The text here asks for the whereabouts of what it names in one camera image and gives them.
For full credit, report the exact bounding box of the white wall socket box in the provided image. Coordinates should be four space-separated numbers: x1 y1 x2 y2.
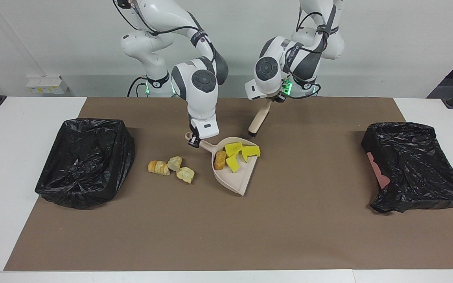
26 76 70 95

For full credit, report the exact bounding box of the beige brush with black bristles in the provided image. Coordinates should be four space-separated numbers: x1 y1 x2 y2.
248 99 271 138

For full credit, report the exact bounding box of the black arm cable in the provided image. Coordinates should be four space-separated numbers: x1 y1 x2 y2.
112 0 217 63
285 12 339 99

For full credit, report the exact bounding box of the orange croissant piece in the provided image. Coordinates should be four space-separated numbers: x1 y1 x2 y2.
148 160 171 176

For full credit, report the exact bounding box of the loose black trash bag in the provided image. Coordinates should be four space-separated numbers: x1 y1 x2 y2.
361 122 453 214

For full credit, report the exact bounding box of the black base cable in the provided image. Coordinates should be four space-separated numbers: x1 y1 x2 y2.
127 76 148 97

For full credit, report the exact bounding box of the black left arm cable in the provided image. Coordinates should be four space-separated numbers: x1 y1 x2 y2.
285 12 339 99

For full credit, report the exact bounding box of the yellow sponge piece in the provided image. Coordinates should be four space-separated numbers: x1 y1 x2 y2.
241 145 261 163
225 142 243 158
226 154 241 173

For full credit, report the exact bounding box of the pink plastic bin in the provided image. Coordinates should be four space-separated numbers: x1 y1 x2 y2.
367 151 390 190

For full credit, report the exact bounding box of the brown table mat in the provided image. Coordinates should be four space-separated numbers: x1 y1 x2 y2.
4 97 453 272

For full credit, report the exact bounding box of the brown bread roll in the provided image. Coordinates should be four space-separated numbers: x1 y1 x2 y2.
214 151 227 171

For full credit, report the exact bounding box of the black bag lined bin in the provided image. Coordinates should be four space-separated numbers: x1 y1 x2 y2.
35 118 136 209

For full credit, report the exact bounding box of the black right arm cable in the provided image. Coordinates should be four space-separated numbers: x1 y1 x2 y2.
112 0 217 63

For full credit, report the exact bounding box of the beige plastic dustpan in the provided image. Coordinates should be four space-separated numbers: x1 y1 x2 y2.
185 132 259 196

